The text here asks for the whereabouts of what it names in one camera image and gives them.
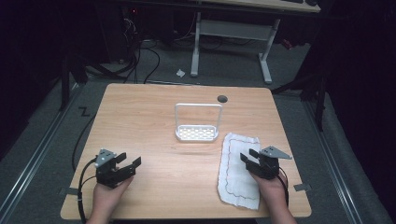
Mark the grey tape strip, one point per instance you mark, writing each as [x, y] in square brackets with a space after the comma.
[69, 191]
[302, 187]

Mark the white cloth with red stitching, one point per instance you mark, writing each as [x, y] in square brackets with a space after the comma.
[238, 177]

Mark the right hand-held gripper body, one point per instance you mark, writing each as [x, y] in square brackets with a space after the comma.
[267, 163]

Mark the crumpled white paper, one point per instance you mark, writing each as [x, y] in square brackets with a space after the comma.
[180, 73]

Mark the metal floor rail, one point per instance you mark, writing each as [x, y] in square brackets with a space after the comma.
[37, 152]
[333, 168]

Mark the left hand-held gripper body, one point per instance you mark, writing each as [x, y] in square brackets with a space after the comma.
[109, 173]

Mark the white-legged desk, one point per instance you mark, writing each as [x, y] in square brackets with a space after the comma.
[232, 31]

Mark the black stand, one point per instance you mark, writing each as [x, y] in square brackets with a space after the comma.
[70, 71]
[314, 90]

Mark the person's right hand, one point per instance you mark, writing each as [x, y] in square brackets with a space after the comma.
[270, 189]

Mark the white towel rack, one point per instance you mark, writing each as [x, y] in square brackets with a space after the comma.
[196, 132]

